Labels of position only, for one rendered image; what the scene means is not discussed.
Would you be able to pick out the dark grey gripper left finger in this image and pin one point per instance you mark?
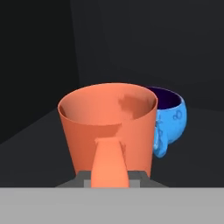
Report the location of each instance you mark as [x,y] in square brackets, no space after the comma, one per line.
[81,180]

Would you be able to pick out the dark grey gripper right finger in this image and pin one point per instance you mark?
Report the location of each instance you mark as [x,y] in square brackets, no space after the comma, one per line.
[140,179]

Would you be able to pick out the blue patterned bowl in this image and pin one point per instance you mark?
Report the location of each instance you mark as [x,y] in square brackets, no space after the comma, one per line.
[172,122]

